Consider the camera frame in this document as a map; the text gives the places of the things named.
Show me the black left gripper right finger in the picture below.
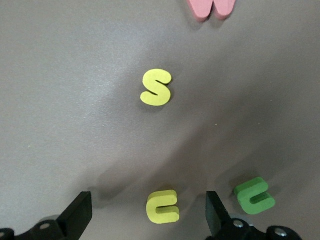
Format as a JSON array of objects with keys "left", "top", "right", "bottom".
[{"left": 204, "top": 191, "right": 301, "bottom": 240}]

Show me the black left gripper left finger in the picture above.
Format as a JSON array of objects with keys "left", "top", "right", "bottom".
[{"left": 0, "top": 191, "right": 93, "bottom": 240}]

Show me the green foam letter n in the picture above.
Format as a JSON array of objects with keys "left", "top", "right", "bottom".
[{"left": 233, "top": 176, "right": 277, "bottom": 216}]

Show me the yellow foam letter u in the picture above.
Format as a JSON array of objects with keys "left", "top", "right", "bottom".
[{"left": 146, "top": 189, "right": 180, "bottom": 225}]

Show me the yellow foam letter s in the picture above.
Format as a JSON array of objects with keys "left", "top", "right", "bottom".
[{"left": 139, "top": 68, "right": 173, "bottom": 107}]

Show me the brown table cover sheet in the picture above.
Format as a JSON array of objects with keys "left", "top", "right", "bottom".
[{"left": 0, "top": 0, "right": 320, "bottom": 240}]

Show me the pink foam letter w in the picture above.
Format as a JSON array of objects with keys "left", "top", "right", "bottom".
[{"left": 186, "top": 0, "right": 237, "bottom": 23}]

